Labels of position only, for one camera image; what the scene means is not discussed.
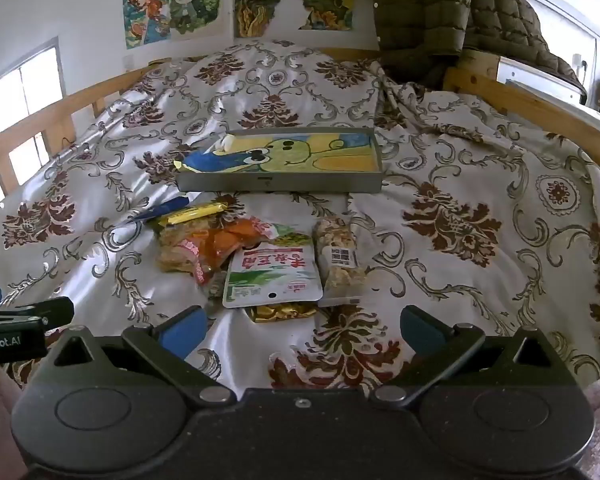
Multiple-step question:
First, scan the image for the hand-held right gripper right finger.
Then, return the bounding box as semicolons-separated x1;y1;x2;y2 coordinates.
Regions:
369;305;563;409

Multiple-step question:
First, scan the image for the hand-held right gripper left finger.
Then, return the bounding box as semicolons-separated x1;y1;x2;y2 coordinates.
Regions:
41;306;237;409

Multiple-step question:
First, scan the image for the gold snack packet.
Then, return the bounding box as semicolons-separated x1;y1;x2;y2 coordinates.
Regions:
245;302;319;325

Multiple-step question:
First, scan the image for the orange snack packet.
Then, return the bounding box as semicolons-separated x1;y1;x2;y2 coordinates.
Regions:
197;217;313;272

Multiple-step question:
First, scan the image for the white and green snack packet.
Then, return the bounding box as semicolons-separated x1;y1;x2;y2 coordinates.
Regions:
222;240;324;309

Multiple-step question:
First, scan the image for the clear nut bar packet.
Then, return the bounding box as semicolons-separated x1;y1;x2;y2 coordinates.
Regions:
312;215;369;307

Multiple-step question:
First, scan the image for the yellow snack packet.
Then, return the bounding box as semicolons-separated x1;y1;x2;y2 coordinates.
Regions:
154;200;229;229

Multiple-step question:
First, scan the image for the blue snack packet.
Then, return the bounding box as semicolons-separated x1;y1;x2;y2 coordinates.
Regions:
127;196;191;224

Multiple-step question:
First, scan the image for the grey tray with frog painting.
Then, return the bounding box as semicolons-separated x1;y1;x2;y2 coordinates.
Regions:
174;129;385;195

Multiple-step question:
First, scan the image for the floral printed blanket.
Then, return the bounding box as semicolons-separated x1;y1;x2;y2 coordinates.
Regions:
0;40;600;403

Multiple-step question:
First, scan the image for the window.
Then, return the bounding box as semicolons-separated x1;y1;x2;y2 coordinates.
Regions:
0;37;65;203

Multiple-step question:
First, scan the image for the white cabinet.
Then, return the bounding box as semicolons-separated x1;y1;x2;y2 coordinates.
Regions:
497;57;587;107

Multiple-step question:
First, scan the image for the olive quilted jacket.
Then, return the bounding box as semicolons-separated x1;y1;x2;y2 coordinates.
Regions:
370;0;588;97

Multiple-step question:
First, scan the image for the wooden bed frame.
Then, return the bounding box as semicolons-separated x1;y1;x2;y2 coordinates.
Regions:
0;46;600;196

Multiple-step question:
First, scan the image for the cartoon children wall poster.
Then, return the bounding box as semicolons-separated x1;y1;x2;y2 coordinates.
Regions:
122;0;232;51

